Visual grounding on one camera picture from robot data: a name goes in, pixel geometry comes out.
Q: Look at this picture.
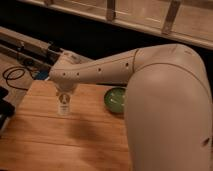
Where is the white labelled bottle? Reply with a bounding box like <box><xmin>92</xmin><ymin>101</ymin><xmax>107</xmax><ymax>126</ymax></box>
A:
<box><xmin>58</xmin><ymin>93</ymin><xmax>70</xmax><ymax>115</ymax></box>

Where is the black device at left edge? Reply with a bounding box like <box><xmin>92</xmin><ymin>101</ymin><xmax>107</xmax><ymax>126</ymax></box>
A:
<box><xmin>0</xmin><ymin>86</ymin><xmax>15</xmax><ymax>134</ymax></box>

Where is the grey metal rail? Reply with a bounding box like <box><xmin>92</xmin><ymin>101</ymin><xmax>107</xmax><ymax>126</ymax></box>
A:
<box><xmin>0</xmin><ymin>26</ymin><xmax>94</xmax><ymax>73</ymax></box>

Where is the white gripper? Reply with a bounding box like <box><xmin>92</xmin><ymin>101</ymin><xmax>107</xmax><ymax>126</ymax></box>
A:
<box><xmin>55</xmin><ymin>83</ymin><xmax>77</xmax><ymax>96</ymax></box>

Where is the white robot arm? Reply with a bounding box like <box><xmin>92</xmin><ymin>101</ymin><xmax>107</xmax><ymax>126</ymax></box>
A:
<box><xmin>49</xmin><ymin>44</ymin><xmax>213</xmax><ymax>171</ymax></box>

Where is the black coiled cable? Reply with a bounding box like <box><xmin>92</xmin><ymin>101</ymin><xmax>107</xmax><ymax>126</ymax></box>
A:
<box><xmin>2</xmin><ymin>65</ymin><xmax>35</xmax><ymax>91</ymax></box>

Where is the green ceramic bowl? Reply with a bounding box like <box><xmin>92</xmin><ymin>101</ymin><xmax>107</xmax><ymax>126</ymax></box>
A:
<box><xmin>104</xmin><ymin>87</ymin><xmax>125</xmax><ymax>114</ymax></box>

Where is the black clamp on rail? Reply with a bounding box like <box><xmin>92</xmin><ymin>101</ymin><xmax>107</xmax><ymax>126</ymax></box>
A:
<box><xmin>46</xmin><ymin>42</ymin><xmax>63</xmax><ymax>63</ymax></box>

